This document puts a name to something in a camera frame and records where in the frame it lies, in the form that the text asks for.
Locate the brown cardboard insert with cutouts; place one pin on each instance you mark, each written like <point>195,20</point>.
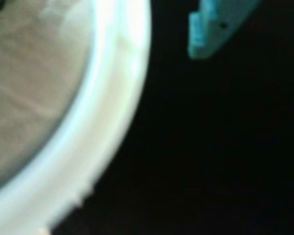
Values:
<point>34,85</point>

